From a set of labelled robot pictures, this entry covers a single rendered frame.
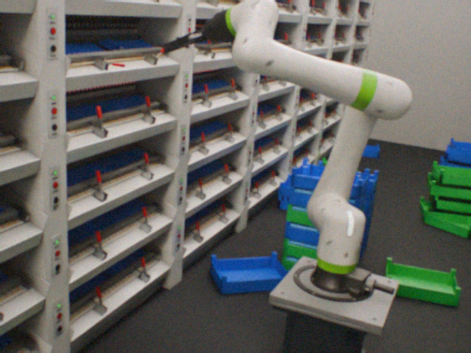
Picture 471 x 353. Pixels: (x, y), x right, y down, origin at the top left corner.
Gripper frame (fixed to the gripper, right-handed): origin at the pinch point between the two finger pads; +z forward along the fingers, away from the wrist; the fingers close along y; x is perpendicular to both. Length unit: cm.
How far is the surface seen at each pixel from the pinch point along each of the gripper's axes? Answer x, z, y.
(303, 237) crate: -88, 9, 54
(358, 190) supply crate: -72, -18, 62
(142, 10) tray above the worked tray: 12.6, 1.5, -7.9
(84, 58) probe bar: 1.7, 4.6, -32.6
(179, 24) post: 8.0, 8.7, 15.0
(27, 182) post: -26, 10, -58
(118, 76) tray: -5.4, 5.3, -21.7
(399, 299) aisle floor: -121, -24, 63
